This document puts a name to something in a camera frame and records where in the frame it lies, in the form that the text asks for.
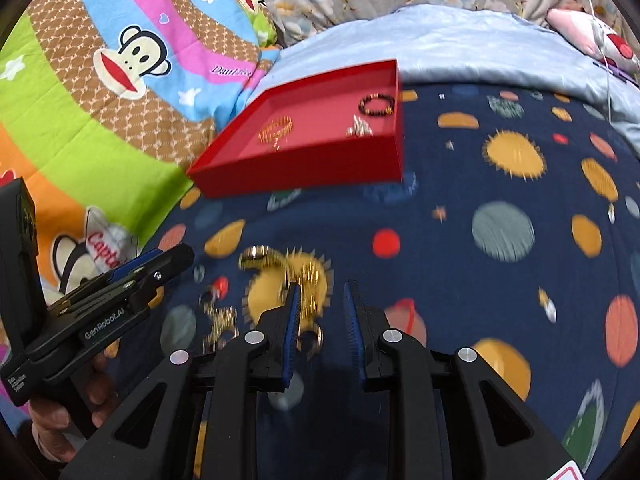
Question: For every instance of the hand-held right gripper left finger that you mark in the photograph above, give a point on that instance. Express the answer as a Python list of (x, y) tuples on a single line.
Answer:
[(291, 330)]

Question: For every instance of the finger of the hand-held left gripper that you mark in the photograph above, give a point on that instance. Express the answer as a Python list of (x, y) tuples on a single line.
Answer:
[(175, 260), (135, 266)]

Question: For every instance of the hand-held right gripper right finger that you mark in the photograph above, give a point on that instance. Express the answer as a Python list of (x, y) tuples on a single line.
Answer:
[(353, 330)]

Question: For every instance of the gold brooch cluster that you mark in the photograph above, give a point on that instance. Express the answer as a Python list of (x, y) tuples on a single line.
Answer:
[(307, 280)]

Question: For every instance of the red jewelry tray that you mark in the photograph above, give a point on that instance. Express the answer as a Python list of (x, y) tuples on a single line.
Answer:
[(325, 165)]

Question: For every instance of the person's left hand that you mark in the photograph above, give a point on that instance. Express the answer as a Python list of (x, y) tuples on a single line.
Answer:
[(50, 425)]

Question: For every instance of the navy planet print blanket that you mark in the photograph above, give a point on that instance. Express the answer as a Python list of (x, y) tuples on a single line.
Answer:
[(450, 260)]

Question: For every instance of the cartoon monkey blanket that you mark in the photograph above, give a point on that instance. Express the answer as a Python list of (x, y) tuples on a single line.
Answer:
[(75, 110)]

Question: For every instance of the light blue blanket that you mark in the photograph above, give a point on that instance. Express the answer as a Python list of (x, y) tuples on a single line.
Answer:
[(475, 50)]

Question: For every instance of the dark purple cloth item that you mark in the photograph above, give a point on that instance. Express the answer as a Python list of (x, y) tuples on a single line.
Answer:
[(617, 72)]

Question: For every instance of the pink plush pillow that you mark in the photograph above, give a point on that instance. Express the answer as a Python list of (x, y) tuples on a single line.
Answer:
[(580, 30)]

